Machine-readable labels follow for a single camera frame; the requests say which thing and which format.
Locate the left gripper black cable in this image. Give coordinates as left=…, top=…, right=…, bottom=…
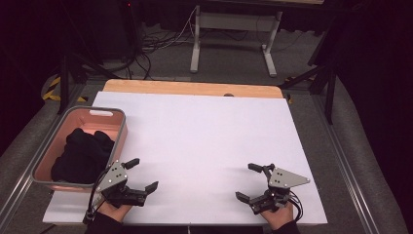
left=82, top=168, right=112, bottom=225

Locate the person's left hand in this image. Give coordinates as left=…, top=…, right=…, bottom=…
left=96, top=200, right=133, bottom=223

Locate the pink basket with grey rim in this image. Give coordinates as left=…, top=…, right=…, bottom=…
left=30, top=105, right=129, bottom=193

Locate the white board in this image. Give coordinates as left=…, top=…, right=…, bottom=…
left=42, top=91, right=328, bottom=226

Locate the black cloth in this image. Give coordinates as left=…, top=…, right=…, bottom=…
left=51, top=127, right=116, bottom=185

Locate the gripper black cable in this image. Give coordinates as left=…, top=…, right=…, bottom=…
left=82, top=168, right=112, bottom=225
left=286, top=189, right=305, bottom=222

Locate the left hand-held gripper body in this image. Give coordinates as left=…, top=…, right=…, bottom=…
left=92, top=160, right=147, bottom=209

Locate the black metal stand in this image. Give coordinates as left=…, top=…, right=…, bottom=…
left=279, top=64, right=337, bottom=126
left=57, top=52, right=121, bottom=115

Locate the yellow and black floor tape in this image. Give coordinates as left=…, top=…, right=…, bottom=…
left=41, top=76, right=89, bottom=103

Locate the person's right hand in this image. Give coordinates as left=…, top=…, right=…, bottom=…
left=259, top=201, right=295, bottom=231

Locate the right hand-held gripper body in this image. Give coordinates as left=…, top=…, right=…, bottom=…
left=248, top=164, right=311, bottom=215

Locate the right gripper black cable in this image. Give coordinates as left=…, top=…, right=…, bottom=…
left=286, top=189, right=305, bottom=222

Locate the white metal desk frame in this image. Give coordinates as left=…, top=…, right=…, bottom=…
left=189, top=4, right=283, bottom=78

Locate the wooden table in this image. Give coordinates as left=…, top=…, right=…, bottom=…
left=102, top=78, right=284, bottom=99

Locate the bundle of floor cables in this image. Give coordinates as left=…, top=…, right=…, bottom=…
left=130, top=6, right=199, bottom=81

